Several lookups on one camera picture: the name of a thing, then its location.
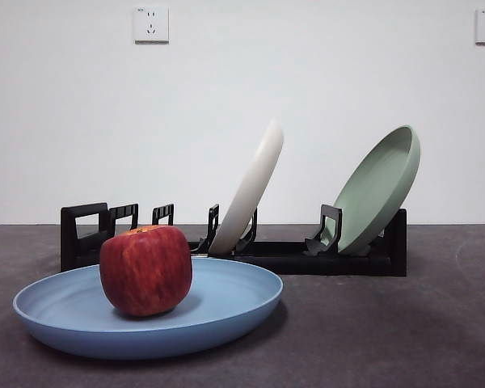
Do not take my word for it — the green plate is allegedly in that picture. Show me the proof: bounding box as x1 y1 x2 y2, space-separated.
331 124 423 256

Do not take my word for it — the white plate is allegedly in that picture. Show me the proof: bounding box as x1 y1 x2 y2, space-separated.
208 118 285 255

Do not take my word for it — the red apple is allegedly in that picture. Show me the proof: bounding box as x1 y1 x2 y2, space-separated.
99 225 194 318

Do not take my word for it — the blue plate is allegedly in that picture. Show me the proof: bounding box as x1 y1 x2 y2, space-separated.
11 257 285 361

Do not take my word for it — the black plate rack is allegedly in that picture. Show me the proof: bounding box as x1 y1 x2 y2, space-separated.
60 201 408 278

